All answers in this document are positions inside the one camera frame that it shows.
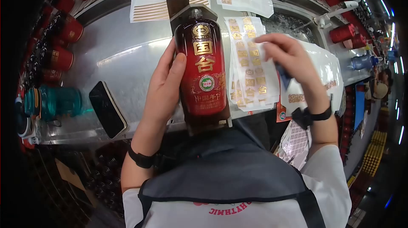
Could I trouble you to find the person's right hand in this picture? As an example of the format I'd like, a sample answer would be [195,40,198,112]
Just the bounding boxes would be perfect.
[255,33,331,111]

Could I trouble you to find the person's left hand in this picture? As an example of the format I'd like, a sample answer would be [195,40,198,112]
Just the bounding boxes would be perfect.
[142,38,187,127]

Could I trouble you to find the person's left thumb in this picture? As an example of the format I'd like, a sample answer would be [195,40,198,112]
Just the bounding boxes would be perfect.
[170,53,187,86]

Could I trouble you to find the person's right fingers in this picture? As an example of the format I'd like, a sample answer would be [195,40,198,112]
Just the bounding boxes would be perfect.
[255,33,291,68]

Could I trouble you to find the person's left index finger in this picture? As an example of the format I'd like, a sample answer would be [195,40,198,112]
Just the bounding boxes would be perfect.
[164,38,176,64]

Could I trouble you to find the red liquor bottle gold label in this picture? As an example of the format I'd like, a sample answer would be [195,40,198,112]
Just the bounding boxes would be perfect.
[174,8,228,123]

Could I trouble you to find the dark blue scraper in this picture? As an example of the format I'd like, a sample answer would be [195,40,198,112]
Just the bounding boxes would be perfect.
[276,63,293,91]

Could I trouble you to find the water basin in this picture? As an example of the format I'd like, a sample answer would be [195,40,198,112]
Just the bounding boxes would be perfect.
[263,11,317,43]

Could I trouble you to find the stack of gold character stickers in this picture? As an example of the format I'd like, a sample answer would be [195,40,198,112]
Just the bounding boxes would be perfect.
[224,16,282,113]

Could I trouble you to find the sheets of gold strip stickers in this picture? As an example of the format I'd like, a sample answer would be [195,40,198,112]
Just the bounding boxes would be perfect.
[130,0,211,24]

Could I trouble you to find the white sheets with gold ornament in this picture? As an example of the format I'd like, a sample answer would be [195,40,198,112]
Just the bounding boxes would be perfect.
[280,35,345,118]

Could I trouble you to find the red round box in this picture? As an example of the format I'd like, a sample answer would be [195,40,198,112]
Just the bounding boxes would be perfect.
[343,34,368,49]
[329,23,356,44]

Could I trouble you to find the orange red packet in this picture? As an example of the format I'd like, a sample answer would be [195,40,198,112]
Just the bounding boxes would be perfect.
[275,96,293,123]

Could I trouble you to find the white spray tool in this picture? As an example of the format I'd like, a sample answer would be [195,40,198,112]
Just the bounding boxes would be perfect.
[314,1,359,30]

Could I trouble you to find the black wrist band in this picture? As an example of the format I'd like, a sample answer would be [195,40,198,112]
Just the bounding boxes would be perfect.
[127,145,160,169]
[291,95,334,130]

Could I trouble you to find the black smartphone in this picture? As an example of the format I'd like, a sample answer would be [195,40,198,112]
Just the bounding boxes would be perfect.
[88,80,128,139]

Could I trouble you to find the blue water jug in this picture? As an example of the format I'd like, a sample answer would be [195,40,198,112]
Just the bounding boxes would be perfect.
[350,54,384,71]

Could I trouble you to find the stack of white label sheets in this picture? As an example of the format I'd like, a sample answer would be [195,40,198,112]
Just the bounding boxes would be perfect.
[276,120,313,170]

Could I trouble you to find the person's body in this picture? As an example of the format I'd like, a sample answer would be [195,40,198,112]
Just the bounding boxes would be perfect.
[122,125,353,228]

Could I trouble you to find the teal water bottle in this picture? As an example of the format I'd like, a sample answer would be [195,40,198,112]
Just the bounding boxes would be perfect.
[24,85,84,123]

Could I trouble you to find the pile of dark bottles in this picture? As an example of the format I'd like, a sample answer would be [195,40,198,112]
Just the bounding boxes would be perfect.
[84,141,129,217]

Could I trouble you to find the tray of yellow caps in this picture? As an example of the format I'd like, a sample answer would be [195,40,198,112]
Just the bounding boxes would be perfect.
[361,130,388,177]

